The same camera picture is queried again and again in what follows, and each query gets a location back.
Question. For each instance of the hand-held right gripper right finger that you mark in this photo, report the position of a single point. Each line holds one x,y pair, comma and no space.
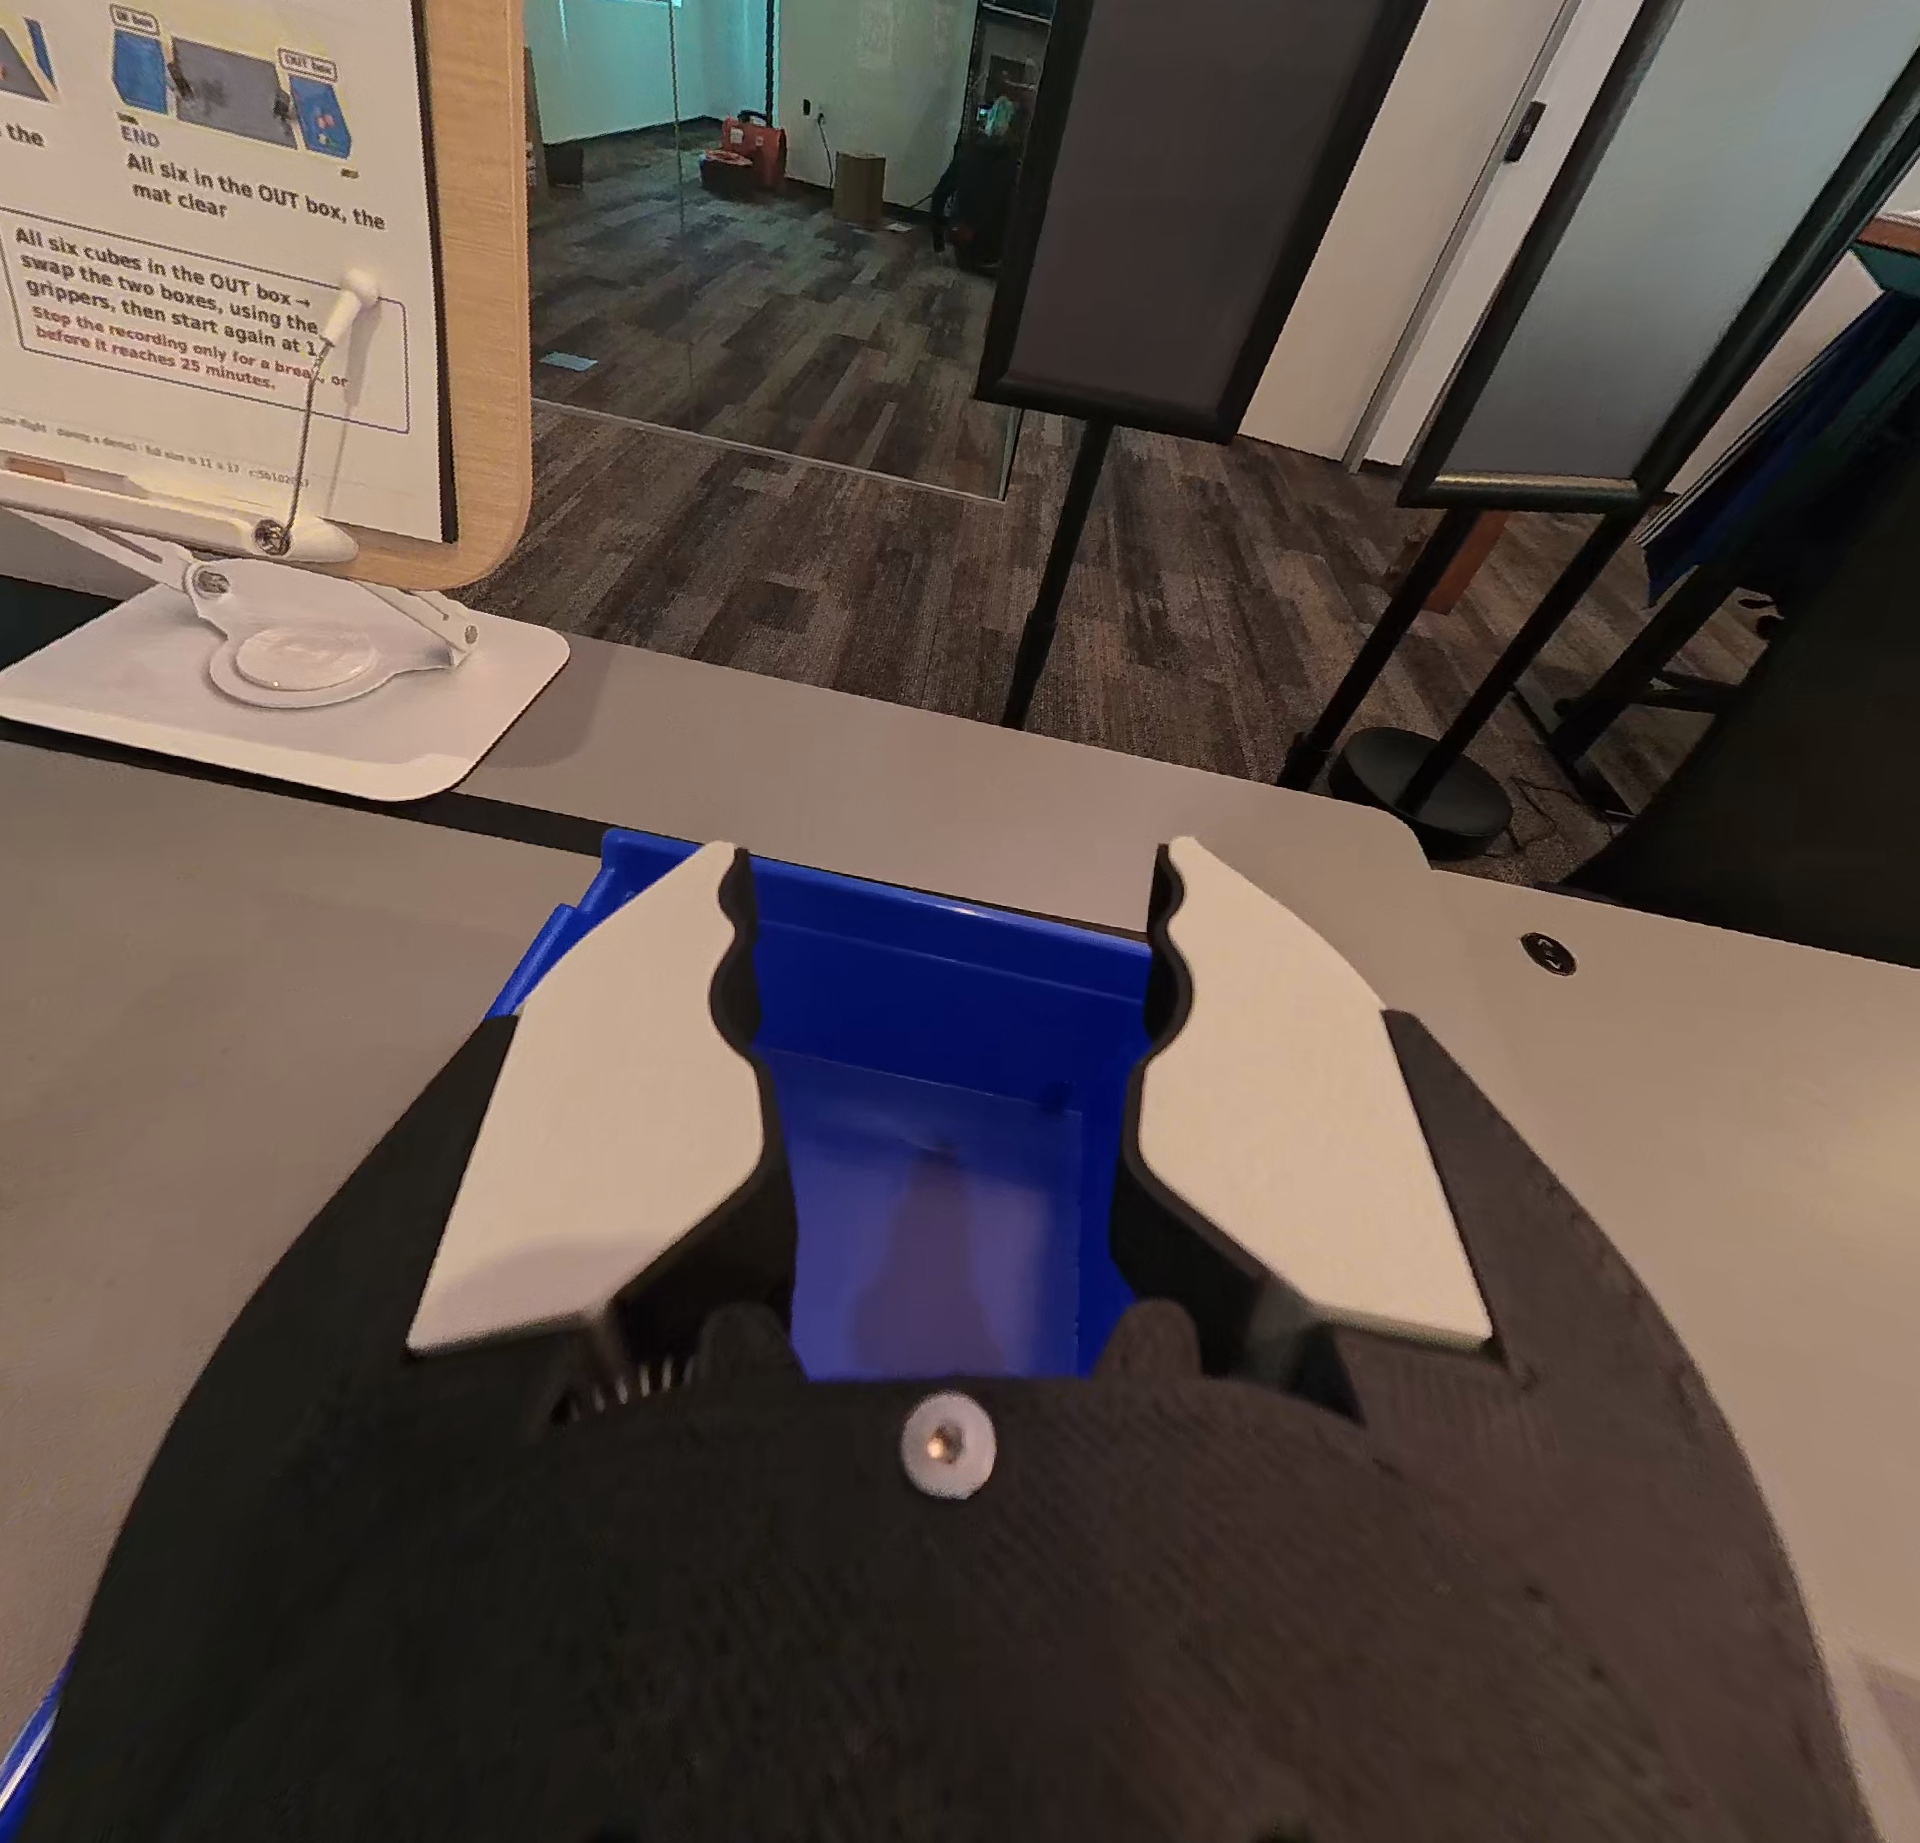
1304,1138

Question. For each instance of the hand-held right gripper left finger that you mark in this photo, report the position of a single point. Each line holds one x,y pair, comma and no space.
602,1138

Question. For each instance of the blue plastic bin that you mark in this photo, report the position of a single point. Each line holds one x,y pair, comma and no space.
930,1006

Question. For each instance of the dark stand base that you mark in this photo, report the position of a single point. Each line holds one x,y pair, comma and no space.
1426,786

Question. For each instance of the black stand foot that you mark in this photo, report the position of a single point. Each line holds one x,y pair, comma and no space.
1059,568

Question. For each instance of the glass panel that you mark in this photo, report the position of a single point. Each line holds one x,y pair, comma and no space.
751,298

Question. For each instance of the wooden display board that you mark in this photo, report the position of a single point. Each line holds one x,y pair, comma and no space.
488,226

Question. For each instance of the black framed whiteboard stand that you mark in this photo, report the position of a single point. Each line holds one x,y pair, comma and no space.
1621,226

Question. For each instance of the brown cardboard box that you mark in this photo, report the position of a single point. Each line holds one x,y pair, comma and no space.
862,184

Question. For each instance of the printed instruction sheet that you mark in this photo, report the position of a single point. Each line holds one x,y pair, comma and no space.
224,226

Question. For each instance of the dark bulky floor object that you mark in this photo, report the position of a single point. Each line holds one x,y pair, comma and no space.
972,200

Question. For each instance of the black framed display panel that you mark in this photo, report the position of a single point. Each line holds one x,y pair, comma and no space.
1202,149

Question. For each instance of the red floor machine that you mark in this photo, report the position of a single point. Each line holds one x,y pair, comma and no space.
744,153

